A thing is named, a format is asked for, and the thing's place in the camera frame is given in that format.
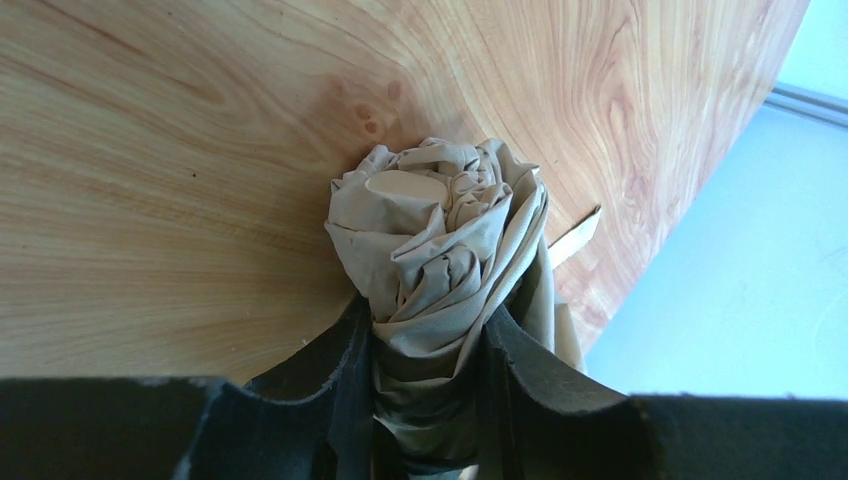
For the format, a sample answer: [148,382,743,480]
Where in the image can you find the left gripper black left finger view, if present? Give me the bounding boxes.
[1,297,372,479]

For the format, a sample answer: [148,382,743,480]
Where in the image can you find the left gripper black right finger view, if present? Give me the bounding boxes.
[476,308,847,479]

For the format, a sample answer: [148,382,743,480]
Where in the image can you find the aluminium frame rail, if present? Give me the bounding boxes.
[763,82,847,130]

